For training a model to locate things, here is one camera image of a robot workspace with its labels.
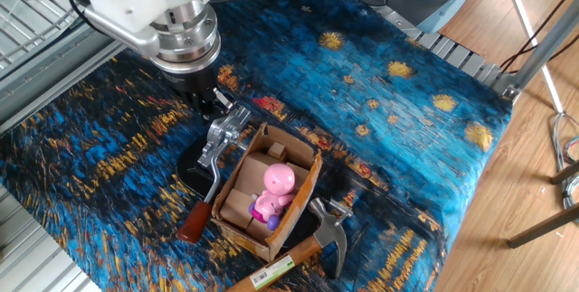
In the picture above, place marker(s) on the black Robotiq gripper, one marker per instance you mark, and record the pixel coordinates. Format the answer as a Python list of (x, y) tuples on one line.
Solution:
[(192, 79)]

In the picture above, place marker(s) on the silver lever with red grip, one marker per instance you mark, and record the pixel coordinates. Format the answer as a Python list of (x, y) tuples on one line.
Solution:
[(194, 222)]

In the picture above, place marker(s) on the small brown cardboard cube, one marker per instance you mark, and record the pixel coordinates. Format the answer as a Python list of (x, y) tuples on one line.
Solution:
[(277, 152)]

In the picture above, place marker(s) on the pink pig toy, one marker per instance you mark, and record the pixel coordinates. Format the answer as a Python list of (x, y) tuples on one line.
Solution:
[(278, 179)]

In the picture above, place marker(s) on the open cardboard box orange tape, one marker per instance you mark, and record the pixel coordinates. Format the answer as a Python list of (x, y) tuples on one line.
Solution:
[(296, 204)]

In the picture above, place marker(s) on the starry night painted cloth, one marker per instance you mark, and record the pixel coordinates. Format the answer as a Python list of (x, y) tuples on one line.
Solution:
[(384, 147)]

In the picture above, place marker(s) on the white thin pole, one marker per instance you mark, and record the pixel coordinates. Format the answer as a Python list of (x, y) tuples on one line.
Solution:
[(532, 39)]

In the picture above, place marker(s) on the brown wooden leg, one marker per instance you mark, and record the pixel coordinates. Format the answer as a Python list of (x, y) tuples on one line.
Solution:
[(543, 226), (565, 172)]

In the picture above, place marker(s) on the aluminium frame post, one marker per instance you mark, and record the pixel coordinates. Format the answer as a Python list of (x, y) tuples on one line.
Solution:
[(543, 51)]

